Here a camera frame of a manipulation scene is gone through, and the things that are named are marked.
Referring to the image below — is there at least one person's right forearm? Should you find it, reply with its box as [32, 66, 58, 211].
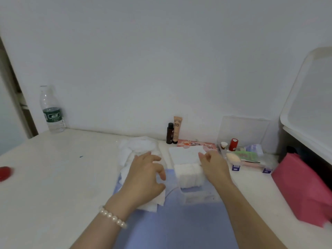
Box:
[215, 182, 288, 249]

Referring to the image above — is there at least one white square cotton sheet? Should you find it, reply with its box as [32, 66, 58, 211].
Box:
[168, 145, 207, 166]

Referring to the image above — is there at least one clear plastic organizer box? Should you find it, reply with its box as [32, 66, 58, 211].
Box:
[216, 116, 279, 174]

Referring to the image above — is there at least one light blue mat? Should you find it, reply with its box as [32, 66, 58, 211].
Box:
[113, 168, 239, 249]

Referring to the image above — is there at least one pink flat packet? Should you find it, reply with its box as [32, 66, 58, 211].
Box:
[177, 139, 218, 153]

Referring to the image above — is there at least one clear plastic wrapper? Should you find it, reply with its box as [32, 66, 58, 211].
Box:
[182, 187, 221, 206]

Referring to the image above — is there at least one person's left hand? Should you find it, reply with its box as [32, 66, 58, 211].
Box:
[116, 151, 167, 209]

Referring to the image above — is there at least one person's left forearm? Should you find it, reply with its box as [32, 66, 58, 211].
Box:
[70, 192, 136, 249]

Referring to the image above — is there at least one beige cosmetic tube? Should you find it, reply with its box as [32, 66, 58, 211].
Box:
[173, 116, 183, 145]

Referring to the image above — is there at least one white pearl bracelet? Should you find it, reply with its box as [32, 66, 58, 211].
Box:
[99, 206, 128, 229]

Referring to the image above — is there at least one crumpled white tissue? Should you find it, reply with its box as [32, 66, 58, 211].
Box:
[118, 136, 167, 213]

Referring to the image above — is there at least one pale lavender packet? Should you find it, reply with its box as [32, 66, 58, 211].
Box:
[245, 144, 264, 156]

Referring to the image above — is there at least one green flat packet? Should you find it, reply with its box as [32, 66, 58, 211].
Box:
[234, 150, 259, 162]

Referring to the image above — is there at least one person's right hand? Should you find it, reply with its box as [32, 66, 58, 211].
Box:
[198, 150, 234, 191]

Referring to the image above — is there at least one stack of white cotton pads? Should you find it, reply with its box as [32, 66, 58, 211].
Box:
[173, 163, 207, 189]

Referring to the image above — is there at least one pink bag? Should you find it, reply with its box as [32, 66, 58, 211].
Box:
[271, 153, 332, 228]

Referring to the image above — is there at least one red round lid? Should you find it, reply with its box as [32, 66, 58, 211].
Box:
[0, 166, 13, 182]

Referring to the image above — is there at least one dark door frame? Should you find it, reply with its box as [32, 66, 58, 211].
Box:
[0, 36, 39, 139]

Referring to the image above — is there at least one clear plastic water bottle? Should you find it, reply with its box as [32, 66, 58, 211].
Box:
[39, 85, 66, 133]

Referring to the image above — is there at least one white plastic storage bin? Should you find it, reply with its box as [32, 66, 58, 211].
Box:
[279, 46, 332, 165]

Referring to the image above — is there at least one small dark brown bottle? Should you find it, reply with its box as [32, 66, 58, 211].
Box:
[166, 122, 175, 145]

